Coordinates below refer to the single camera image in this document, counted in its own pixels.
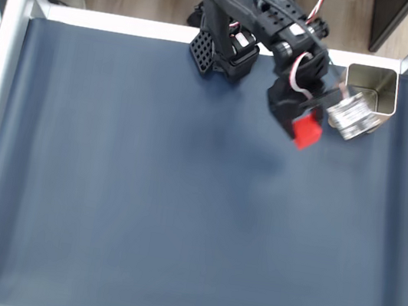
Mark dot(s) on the bare camera circuit board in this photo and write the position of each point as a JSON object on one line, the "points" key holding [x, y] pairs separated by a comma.
{"points": [[351, 116]]}

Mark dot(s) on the silver white table frame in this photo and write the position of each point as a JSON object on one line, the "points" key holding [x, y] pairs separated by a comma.
{"points": [[6, 52]]}

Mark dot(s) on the black cabinet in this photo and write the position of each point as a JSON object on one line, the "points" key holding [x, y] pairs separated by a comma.
{"points": [[390, 19]]}

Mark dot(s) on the square metal tin container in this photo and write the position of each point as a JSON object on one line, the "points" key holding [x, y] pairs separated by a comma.
{"points": [[385, 88]]}

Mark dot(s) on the red cube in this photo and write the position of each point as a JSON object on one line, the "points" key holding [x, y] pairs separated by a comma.
{"points": [[307, 132]]}

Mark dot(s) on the blue-grey table mat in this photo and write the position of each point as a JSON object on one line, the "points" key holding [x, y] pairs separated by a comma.
{"points": [[140, 209]]}

